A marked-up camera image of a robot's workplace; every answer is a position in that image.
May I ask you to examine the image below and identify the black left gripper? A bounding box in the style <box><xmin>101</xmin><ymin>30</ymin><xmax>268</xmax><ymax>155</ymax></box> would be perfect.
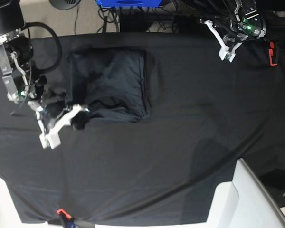
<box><xmin>199</xmin><ymin>18</ymin><xmax>266</xmax><ymax>63</ymax></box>

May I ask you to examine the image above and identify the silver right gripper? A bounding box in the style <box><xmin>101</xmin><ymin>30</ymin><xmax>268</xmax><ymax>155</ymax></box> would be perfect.
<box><xmin>28</xmin><ymin>76</ymin><xmax>89</xmax><ymax>149</ymax></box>

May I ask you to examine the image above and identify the dark grey T-shirt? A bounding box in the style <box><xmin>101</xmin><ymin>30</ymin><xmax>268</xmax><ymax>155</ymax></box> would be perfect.
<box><xmin>68</xmin><ymin>48</ymin><xmax>151</xmax><ymax>123</ymax></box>

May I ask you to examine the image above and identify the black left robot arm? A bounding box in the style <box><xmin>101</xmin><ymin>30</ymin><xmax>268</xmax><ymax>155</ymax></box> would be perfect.
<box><xmin>199</xmin><ymin>0</ymin><xmax>266</xmax><ymax>63</ymax></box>

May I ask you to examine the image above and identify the red black table clamp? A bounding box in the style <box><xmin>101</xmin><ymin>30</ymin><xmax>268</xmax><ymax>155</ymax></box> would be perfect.
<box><xmin>268</xmin><ymin>41</ymin><xmax>279</xmax><ymax>66</ymax></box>

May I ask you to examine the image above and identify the red blue front clamp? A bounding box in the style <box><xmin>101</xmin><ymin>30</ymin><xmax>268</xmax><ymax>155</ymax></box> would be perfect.
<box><xmin>56</xmin><ymin>209</ymin><xmax>77</xmax><ymax>228</ymax></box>

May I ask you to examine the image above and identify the round black stand base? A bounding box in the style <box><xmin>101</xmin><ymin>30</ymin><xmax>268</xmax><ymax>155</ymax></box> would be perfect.
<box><xmin>49</xmin><ymin>0</ymin><xmax>81</xmax><ymax>10</ymax></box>

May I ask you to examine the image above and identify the blue plastic bin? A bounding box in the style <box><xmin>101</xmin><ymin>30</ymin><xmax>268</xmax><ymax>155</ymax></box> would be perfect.
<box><xmin>96</xmin><ymin>0</ymin><xmax>162</xmax><ymax>7</ymax></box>

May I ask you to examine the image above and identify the black floor cable bundle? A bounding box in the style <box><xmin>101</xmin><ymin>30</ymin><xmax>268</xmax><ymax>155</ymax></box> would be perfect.
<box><xmin>95</xmin><ymin>0</ymin><xmax>205</xmax><ymax>34</ymax></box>

